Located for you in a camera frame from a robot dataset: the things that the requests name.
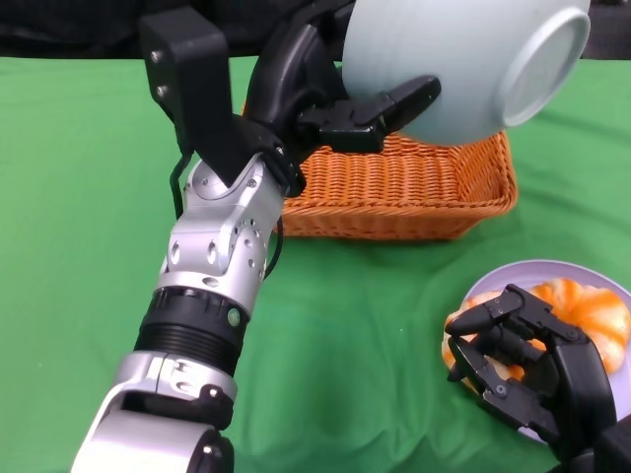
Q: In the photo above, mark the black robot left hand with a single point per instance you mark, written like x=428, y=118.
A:
x=286, y=79

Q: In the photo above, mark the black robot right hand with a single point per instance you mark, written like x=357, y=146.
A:
x=567, y=374

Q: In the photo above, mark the oblong orange striped bread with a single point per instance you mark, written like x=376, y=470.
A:
x=591, y=310

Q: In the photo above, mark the grey round bowl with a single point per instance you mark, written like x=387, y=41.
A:
x=443, y=59

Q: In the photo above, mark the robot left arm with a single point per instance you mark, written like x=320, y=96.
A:
x=212, y=256

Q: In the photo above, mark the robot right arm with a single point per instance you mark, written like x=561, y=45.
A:
x=606, y=453

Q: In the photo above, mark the lavender round plate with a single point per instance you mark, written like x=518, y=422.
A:
x=517, y=273

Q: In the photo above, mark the orange wicker basket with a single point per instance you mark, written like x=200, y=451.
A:
x=394, y=197

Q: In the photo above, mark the green tablecloth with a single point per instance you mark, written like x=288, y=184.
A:
x=74, y=197

